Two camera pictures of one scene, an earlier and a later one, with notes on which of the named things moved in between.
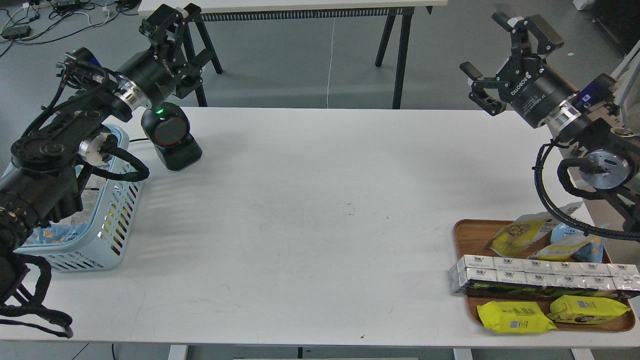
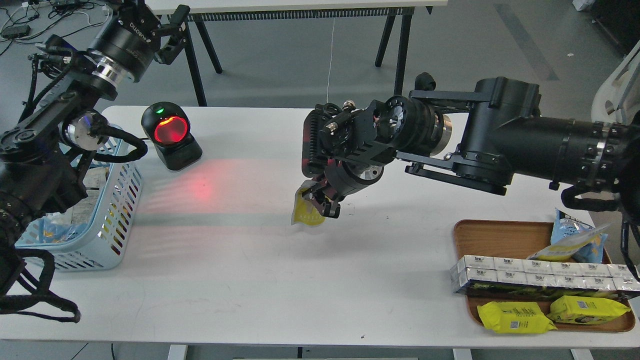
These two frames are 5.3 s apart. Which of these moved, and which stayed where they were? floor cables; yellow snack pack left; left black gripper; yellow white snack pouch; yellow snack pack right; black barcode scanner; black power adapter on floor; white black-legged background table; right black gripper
Moved: right black gripper; left black gripper; yellow white snack pouch
Stayed: floor cables; yellow snack pack right; black power adapter on floor; black barcode scanner; yellow snack pack left; white black-legged background table
